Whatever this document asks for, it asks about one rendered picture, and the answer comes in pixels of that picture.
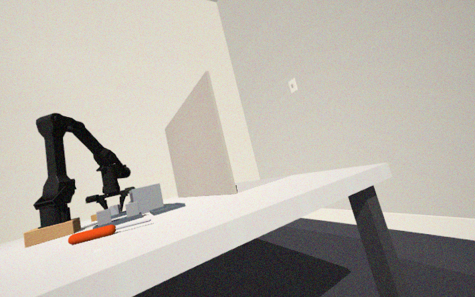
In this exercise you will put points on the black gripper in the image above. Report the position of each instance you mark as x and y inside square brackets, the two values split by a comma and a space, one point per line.
[110, 186]

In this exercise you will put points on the beige flat panel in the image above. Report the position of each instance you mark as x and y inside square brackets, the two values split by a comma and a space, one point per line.
[197, 146]

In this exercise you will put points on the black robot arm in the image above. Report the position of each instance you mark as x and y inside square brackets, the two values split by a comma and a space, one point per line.
[58, 189]

